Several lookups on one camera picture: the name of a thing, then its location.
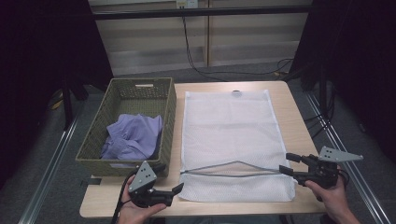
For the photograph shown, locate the purple shirt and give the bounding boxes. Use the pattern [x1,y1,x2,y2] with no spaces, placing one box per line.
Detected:
[100,113,164,161]

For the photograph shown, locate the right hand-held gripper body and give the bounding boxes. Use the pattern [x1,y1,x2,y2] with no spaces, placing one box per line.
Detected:
[293,146,364,190]

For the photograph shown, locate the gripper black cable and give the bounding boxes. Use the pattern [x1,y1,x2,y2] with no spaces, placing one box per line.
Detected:
[337,169,350,189]
[111,169,140,224]

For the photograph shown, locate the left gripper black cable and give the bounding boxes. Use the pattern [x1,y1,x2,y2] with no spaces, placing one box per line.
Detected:
[111,169,140,224]

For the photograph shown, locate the white mesh laundry bag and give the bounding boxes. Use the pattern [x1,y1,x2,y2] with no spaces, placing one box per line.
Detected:
[178,89,297,203]

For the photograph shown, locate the white wall socket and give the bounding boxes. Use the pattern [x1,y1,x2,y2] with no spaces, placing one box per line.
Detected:
[176,0,199,9]

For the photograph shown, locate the black wall cable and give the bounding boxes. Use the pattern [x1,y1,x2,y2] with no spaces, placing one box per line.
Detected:
[181,17,295,83]

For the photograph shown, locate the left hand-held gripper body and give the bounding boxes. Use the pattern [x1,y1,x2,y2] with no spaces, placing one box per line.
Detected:
[128,161,174,209]

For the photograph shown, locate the black horizontal bar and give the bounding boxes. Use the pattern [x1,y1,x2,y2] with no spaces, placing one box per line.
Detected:
[92,5,313,21]

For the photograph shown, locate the green woven basket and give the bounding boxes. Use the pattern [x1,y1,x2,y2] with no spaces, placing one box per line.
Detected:
[75,77,177,178]

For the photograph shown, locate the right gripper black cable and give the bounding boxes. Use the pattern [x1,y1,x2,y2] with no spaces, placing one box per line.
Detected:
[337,169,350,189]

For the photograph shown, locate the yellow floor object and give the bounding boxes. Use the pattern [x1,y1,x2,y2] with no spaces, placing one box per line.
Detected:
[49,90,65,110]

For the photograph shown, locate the person's left hand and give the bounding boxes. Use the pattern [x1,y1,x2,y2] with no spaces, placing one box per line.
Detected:
[117,174,168,224]

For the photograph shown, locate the dark curtain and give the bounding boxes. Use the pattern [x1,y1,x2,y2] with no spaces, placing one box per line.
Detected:
[289,0,396,164]
[0,0,114,190]

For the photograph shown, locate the black metal stand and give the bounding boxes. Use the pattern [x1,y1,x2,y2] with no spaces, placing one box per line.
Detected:
[60,74,91,131]
[286,60,332,120]

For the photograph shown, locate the metal floor rail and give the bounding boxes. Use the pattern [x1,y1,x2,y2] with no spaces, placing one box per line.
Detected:
[305,92,392,224]
[18,115,82,224]

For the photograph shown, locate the person's right hand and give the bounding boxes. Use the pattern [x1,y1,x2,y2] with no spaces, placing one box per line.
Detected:
[304,176,355,220]

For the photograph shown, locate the black floor cables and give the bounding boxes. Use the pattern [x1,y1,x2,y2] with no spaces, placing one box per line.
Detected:
[303,87,338,140]

